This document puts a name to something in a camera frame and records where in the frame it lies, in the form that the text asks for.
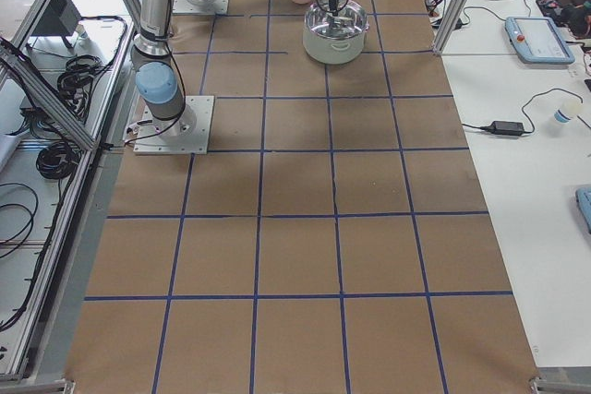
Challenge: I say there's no pale green steel pot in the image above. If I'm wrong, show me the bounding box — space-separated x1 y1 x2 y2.
303 0 368 65

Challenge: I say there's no blue teach pendant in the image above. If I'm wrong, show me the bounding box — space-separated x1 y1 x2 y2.
575 186 591 232
504 17 574 65

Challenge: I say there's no black power adapter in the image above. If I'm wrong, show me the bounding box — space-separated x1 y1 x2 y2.
479 121 526 137

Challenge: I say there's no brown paper table mat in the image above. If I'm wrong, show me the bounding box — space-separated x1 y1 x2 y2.
66 0 536 393

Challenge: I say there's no white paper cup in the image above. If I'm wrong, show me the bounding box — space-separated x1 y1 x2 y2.
550 99 584 125

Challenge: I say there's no black coiled cable bundle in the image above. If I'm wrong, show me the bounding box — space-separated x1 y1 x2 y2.
35 141 78 182

